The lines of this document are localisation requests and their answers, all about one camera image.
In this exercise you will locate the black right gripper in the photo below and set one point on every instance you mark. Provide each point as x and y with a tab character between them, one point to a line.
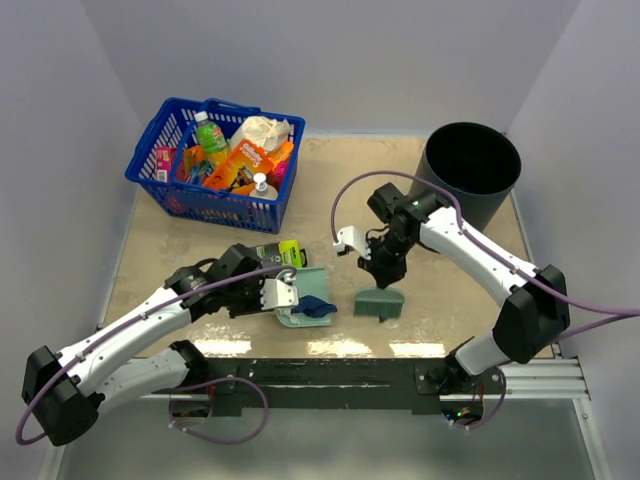
384	273

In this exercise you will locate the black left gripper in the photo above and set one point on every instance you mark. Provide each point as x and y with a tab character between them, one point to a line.
255	307

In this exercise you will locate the teal hand brush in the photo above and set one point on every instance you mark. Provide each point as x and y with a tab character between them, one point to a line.
381	303

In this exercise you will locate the dark blue paper scrap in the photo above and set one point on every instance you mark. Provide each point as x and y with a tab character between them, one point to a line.
313	307

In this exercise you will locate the teal plastic dustpan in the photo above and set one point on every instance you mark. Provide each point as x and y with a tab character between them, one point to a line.
309	281

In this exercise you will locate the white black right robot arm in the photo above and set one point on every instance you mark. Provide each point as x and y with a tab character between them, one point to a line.
530	317

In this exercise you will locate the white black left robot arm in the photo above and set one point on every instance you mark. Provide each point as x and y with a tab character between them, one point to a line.
66	391

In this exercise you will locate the green black razor box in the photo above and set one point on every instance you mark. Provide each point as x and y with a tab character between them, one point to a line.
286	252

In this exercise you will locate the beige pump soap bottle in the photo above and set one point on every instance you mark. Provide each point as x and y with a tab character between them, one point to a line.
262	189

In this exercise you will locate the orange razor package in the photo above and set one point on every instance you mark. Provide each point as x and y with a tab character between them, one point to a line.
236	174

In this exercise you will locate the dark round trash bin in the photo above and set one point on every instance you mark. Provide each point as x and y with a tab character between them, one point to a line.
474	162

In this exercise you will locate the colourful snack packet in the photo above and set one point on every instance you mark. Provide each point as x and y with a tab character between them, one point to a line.
197	166

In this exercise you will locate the orange sponge package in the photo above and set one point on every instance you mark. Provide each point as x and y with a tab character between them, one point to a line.
281	154

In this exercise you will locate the green drink bottle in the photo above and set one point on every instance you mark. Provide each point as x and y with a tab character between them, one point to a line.
210	136

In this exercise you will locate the pink small box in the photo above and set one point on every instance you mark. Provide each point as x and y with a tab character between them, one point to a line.
164	161

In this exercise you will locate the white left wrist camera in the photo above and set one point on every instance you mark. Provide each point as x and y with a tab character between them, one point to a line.
279	292

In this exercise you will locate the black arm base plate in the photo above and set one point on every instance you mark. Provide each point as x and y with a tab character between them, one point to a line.
406	384

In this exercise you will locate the aluminium table frame rail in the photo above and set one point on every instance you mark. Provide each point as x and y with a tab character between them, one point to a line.
539	427

